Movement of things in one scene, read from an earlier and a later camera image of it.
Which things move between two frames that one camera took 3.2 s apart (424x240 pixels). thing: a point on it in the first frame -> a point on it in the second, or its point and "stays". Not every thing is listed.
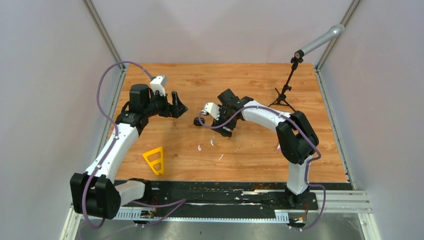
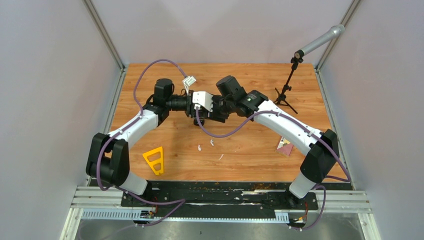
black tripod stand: [295, 63] stays
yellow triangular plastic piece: [159, 160] stays
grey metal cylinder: [334, 32] stays
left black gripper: [178, 108] -> [190, 111]
